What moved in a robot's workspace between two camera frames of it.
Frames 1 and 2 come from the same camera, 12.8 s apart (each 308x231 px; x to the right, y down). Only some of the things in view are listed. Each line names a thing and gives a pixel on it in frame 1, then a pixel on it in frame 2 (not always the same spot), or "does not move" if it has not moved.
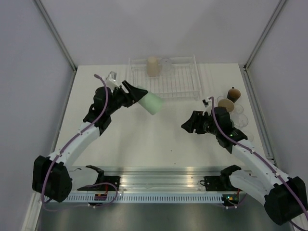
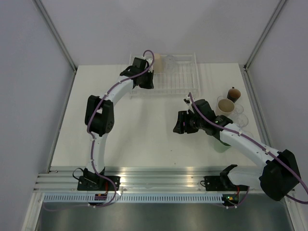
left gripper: x=134 y=95 to x=150 y=84
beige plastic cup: x=227 y=103 does not move
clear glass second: x=238 y=109 does not move
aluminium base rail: x=153 y=178 does not move
